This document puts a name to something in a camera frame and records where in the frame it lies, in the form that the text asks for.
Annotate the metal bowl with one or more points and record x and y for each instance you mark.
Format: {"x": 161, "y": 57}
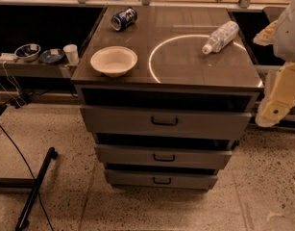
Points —
{"x": 28, "y": 52}

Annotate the grey side shelf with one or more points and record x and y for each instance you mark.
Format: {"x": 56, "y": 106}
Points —
{"x": 36, "y": 69}

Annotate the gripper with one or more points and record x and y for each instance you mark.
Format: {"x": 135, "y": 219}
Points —
{"x": 288, "y": 38}

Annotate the blue soda can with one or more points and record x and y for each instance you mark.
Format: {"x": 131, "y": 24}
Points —
{"x": 125, "y": 18}

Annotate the dark blue bowl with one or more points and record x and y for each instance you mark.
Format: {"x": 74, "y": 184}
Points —
{"x": 52, "y": 56}

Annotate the grey bottom drawer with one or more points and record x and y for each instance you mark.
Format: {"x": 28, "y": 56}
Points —
{"x": 160, "y": 179}

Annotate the dark wooden drawer cabinet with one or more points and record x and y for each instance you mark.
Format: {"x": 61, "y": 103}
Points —
{"x": 171, "y": 73}

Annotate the white power strip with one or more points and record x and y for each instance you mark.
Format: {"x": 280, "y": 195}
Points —
{"x": 8, "y": 57}

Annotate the clear plastic water bottle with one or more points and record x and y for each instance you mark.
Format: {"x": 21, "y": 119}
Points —
{"x": 220, "y": 37}

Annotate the black stand base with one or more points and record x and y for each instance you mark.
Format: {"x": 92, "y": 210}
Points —
{"x": 33, "y": 185}

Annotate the grey top drawer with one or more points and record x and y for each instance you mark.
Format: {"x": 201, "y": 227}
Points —
{"x": 165, "y": 123}

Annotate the white paper bowl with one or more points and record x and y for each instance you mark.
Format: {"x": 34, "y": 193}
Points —
{"x": 114, "y": 61}

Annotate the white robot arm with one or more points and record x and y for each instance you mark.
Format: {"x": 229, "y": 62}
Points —
{"x": 281, "y": 34}

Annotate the white paper cup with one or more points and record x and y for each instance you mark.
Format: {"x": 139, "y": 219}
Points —
{"x": 71, "y": 53}

